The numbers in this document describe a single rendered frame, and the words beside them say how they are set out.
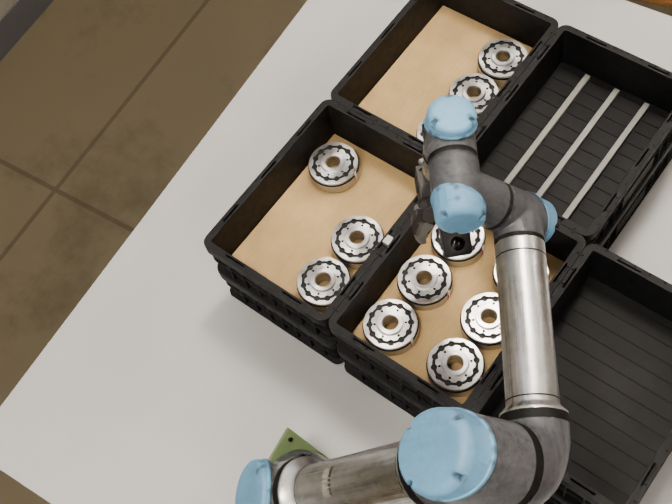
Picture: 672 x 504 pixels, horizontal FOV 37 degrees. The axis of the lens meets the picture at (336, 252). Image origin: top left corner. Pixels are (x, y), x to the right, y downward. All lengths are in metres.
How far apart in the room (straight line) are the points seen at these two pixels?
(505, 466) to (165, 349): 0.99
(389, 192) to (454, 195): 0.61
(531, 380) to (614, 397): 0.45
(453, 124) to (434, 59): 0.75
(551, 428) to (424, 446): 0.19
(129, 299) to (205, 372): 0.25
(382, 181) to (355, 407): 0.45
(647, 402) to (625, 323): 0.15
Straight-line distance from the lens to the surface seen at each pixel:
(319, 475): 1.52
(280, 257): 1.99
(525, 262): 1.49
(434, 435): 1.30
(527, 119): 2.12
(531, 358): 1.44
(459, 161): 1.47
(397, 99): 2.16
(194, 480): 2.01
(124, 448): 2.07
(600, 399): 1.86
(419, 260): 1.92
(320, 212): 2.03
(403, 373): 1.76
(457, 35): 2.25
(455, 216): 1.44
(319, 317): 1.81
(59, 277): 3.12
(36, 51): 3.65
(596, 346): 1.89
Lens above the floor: 2.57
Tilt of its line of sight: 61 degrees down
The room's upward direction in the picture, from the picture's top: 16 degrees counter-clockwise
